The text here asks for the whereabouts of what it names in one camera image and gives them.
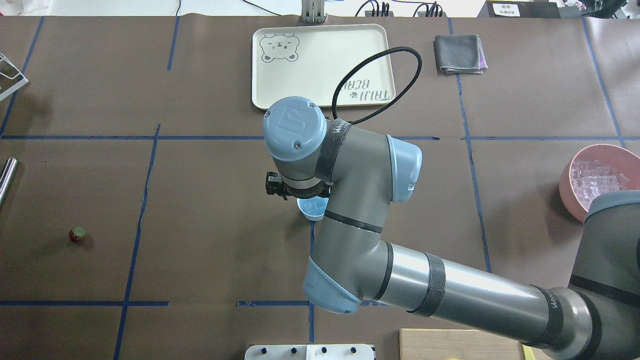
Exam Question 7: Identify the light blue paper cup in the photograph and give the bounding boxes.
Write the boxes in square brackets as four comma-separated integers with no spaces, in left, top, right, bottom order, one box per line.
[296,196,329,223]

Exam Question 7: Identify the small strawberry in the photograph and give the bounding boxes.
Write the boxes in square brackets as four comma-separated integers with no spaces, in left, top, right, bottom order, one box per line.
[68,227,87,243]

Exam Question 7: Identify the steel muddler black tip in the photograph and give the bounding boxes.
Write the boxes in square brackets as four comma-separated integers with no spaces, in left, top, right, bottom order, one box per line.
[0,157,19,208]

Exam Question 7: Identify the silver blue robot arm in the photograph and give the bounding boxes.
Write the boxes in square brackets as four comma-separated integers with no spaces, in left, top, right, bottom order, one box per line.
[263,96,640,360]

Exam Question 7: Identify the pile of clear ice cubes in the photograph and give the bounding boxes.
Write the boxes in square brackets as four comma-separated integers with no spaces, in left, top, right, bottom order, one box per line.
[569,160,630,201]

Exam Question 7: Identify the cream bear tray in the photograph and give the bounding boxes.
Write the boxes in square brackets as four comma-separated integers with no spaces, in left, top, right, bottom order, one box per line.
[251,23,389,110]

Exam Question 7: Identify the wooden cutting board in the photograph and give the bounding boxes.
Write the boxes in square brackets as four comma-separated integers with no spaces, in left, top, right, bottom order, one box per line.
[398,328,523,360]

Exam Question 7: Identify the folded grey cloth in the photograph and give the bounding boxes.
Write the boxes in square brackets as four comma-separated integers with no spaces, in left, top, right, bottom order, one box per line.
[433,34,489,75]

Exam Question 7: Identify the black box device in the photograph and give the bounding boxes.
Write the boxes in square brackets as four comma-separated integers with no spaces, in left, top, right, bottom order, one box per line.
[477,0,562,19]

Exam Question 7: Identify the pink bowl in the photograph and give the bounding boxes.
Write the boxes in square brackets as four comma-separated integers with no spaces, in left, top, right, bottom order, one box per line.
[558,143,640,223]

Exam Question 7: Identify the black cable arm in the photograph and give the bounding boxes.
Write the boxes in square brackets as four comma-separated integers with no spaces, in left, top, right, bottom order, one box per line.
[331,46,423,126]

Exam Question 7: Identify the aluminium frame post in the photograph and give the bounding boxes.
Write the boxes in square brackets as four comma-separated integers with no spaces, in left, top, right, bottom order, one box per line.
[301,0,326,24]

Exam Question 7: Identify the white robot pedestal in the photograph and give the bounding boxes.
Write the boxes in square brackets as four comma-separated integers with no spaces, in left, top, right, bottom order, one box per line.
[244,343,377,360]

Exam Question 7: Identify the white wire cup rack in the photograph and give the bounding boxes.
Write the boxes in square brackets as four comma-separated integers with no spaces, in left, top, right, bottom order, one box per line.
[0,52,29,101]

